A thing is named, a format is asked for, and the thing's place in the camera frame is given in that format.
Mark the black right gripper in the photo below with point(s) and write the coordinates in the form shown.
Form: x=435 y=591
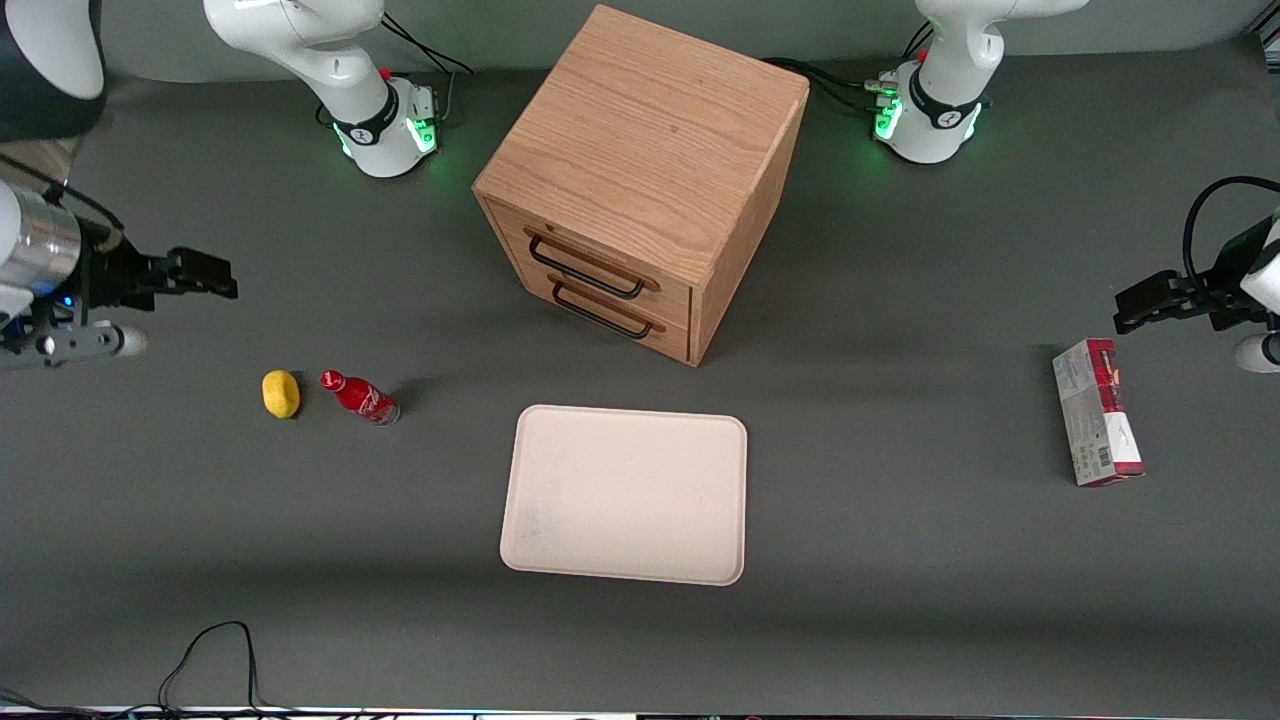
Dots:
x=108 y=275

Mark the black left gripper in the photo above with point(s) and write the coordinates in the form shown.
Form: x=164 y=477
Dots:
x=1222 y=287

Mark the red coke bottle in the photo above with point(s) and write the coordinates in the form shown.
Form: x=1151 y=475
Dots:
x=362 y=398

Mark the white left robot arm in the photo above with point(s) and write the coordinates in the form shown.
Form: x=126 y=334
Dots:
x=950 y=90

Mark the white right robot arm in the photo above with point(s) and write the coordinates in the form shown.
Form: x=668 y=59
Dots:
x=300 y=50

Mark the cream rectangular tray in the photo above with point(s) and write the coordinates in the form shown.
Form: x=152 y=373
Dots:
x=625 y=495

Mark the red and white carton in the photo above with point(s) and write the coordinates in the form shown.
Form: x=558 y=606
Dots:
x=1097 y=412

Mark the yellow lemon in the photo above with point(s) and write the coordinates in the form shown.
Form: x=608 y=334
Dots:
x=281 y=394

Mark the wooden two-drawer cabinet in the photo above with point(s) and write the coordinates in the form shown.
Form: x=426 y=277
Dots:
x=640 y=140

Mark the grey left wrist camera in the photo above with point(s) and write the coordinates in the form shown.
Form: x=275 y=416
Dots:
x=1260 y=353

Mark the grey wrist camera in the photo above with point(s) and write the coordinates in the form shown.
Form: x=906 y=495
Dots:
x=75 y=343
x=1260 y=353

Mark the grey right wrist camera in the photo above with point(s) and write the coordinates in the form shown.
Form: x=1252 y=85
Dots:
x=75 y=343

